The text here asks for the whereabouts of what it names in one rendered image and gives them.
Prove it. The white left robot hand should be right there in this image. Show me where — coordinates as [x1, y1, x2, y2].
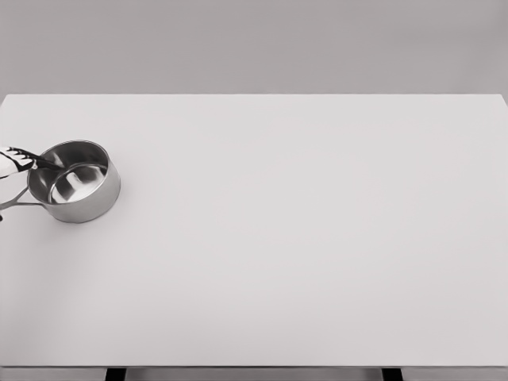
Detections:
[0, 145, 61, 178]

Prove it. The stainless steel pot with handle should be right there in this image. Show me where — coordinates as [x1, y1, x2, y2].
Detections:
[0, 139, 121, 224]

